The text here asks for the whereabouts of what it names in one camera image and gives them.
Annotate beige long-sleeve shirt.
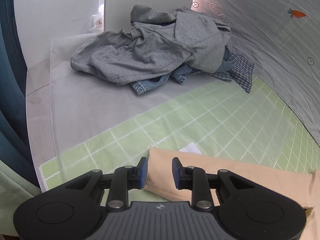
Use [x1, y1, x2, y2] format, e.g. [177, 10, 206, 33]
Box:
[145, 147, 319, 239]

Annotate white paper label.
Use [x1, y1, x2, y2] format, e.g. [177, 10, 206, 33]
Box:
[179, 142, 202, 154]

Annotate green grid cutting mat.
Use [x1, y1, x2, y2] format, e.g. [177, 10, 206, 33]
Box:
[39, 76, 320, 203]

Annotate blue denim jeans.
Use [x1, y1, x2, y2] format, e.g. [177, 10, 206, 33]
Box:
[131, 46, 233, 95]

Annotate blue plaid checked shirt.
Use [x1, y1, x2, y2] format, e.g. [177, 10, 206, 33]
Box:
[212, 53, 254, 93]

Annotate grey hoodie sweatshirt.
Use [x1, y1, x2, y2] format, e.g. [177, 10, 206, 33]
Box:
[71, 4, 231, 85]

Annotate small clear plastic packet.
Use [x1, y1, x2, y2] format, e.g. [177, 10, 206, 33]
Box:
[89, 4, 105, 33]

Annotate grey carrot-print backdrop sheet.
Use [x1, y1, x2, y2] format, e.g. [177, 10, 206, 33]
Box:
[193, 0, 319, 140]

